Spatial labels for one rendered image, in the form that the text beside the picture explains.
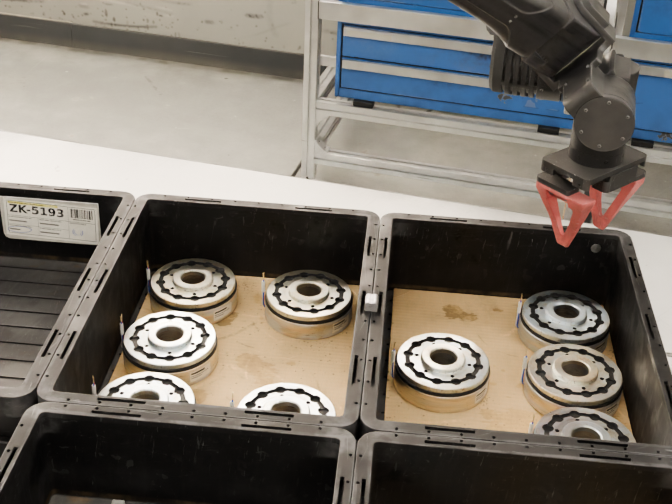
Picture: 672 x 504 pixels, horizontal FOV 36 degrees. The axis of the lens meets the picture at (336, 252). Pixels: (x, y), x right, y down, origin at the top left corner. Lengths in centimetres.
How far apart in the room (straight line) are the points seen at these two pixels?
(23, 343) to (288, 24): 292
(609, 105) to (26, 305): 71
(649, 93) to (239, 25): 173
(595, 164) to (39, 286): 68
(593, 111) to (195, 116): 282
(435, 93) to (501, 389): 196
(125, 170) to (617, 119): 105
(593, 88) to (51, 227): 69
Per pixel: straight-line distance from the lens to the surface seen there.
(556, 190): 113
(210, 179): 184
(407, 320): 126
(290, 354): 120
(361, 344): 105
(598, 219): 122
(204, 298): 123
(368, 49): 305
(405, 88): 307
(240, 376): 117
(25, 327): 127
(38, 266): 138
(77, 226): 135
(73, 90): 401
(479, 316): 128
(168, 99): 390
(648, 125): 304
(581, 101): 103
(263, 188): 181
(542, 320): 124
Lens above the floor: 156
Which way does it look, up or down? 32 degrees down
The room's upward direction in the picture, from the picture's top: 3 degrees clockwise
